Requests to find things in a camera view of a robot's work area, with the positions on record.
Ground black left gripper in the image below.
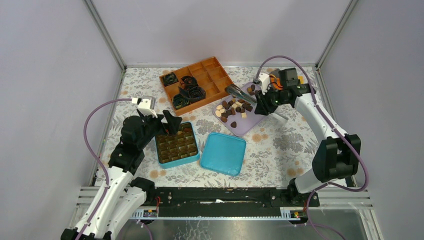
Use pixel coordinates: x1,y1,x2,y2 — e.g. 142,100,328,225
138,110,183,150

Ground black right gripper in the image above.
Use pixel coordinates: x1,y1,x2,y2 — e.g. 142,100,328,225
253,85,288,117

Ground metal serving tongs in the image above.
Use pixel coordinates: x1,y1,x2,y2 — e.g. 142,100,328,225
224,83,289,122

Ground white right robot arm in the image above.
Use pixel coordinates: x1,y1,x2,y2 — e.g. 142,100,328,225
254,68,361,206

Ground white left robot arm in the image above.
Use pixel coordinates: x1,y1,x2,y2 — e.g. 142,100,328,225
60,110,182,240

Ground teal chocolate box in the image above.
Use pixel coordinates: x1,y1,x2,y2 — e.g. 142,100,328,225
154,121,200,169

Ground rolled dark green tie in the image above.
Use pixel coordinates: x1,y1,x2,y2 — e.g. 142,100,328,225
172,93,191,110

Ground orange grey cloth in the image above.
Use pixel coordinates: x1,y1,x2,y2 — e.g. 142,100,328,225
268,68,283,90

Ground lavender plastic tray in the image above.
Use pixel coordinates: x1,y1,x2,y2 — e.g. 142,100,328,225
212,95,266,137

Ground rolled dark patterned tie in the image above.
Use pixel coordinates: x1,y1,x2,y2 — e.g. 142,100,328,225
178,86,206,103

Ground wooden compartment tray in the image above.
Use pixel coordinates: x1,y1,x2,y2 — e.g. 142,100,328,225
159,56,233,116

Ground pile of assorted chocolates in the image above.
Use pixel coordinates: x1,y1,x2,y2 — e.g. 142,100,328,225
212,83,264,125

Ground rolled dark floral tie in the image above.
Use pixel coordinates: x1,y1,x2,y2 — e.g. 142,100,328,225
161,72,179,87

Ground teal box lid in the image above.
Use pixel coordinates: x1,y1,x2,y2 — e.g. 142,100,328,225
199,132,247,177

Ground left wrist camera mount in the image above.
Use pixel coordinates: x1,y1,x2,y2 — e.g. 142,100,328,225
131,95,158,120

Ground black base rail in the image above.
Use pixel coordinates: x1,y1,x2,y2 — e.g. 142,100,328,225
142,187,320,219

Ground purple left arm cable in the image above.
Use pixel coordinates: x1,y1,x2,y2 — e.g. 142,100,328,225
74,97,140,240

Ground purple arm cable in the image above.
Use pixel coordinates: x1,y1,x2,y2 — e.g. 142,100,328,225
74,97,140,240
255,54,371,240

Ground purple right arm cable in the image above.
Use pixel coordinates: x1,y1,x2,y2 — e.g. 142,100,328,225
255,54,371,240

